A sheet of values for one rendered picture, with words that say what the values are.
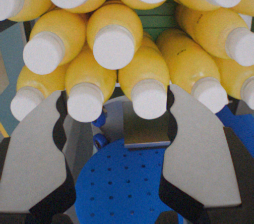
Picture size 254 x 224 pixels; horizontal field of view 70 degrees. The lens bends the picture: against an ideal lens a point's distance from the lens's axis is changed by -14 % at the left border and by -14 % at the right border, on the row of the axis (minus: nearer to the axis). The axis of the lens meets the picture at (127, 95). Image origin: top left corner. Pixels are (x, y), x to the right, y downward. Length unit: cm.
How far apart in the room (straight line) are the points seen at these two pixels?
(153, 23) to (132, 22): 18
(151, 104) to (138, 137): 13
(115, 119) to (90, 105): 24
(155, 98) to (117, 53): 6
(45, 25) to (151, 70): 13
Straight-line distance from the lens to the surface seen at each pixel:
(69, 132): 100
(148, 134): 35
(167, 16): 41
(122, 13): 23
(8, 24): 45
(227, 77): 30
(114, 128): 48
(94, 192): 36
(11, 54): 156
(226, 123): 97
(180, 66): 27
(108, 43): 19
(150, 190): 36
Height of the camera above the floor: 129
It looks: 58 degrees down
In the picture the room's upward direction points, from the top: 175 degrees clockwise
